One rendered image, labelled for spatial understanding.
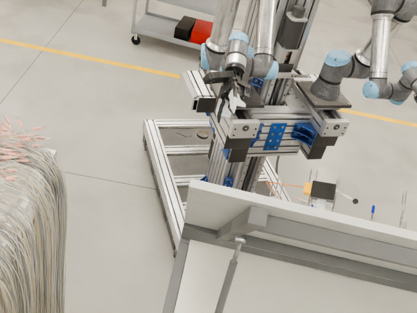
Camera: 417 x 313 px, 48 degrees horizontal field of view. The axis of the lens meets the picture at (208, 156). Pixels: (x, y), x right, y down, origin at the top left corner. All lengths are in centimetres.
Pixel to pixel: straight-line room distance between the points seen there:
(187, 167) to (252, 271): 143
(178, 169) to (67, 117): 115
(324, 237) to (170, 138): 246
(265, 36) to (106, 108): 242
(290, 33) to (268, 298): 120
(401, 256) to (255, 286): 84
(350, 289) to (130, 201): 170
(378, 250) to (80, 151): 275
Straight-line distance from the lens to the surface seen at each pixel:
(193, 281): 187
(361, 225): 102
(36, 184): 124
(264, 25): 188
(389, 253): 120
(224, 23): 205
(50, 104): 410
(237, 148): 230
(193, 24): 511
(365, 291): 211
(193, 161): 331
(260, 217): 102
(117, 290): 278
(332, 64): 239
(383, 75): 214
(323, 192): 115
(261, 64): 182
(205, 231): 195
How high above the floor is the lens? 230
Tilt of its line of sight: 38 degrees down
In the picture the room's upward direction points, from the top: 14 degrees clockwise
